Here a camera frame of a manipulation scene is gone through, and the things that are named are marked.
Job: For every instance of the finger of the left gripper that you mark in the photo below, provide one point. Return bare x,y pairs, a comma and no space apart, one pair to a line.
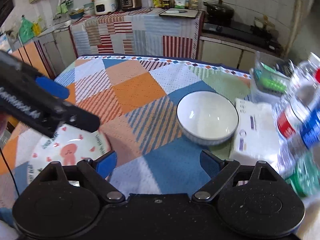
78,118
52,87

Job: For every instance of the black wok with lid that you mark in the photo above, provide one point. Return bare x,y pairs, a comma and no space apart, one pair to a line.
219,13

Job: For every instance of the striped patchwork counter cloth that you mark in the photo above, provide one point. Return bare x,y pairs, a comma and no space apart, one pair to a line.
146,31

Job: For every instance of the white tissue pack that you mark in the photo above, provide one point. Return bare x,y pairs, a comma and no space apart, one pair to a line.
256,137

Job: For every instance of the clear cap water bottle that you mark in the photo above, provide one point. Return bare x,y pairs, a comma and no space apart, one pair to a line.
305,71

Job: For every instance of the clear basket with items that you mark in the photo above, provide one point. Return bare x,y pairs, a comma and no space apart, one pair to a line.
270,77

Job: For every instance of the carrot bunny pattern plate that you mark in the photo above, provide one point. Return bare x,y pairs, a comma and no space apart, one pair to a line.
69,145

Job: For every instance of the orange wooden cabinet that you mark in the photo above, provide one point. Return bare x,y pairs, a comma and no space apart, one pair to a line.
34,55

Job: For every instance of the black gas stove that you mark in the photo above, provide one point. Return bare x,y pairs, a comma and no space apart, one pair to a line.
245,33

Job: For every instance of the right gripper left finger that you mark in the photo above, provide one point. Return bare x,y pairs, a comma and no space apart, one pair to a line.
94,174

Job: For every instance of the red label water bottle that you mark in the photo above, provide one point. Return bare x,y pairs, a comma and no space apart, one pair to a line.
303,99

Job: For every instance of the white rice cooker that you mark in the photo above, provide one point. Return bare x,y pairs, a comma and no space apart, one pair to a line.
104,7

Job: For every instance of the blue label water bottle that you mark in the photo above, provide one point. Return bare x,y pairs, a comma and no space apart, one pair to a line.
307,137

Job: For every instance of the white bowl dark rim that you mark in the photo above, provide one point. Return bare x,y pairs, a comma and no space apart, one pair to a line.
207,118

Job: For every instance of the green label water bottle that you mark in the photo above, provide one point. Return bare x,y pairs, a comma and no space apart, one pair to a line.
305,178

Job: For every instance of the green plastic bag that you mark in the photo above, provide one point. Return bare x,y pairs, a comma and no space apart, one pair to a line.
26,30

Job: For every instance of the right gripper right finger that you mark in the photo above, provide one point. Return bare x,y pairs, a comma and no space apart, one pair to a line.
220,171

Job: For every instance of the colourful patchwork tablecloth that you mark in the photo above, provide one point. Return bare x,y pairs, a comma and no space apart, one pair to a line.
135,98

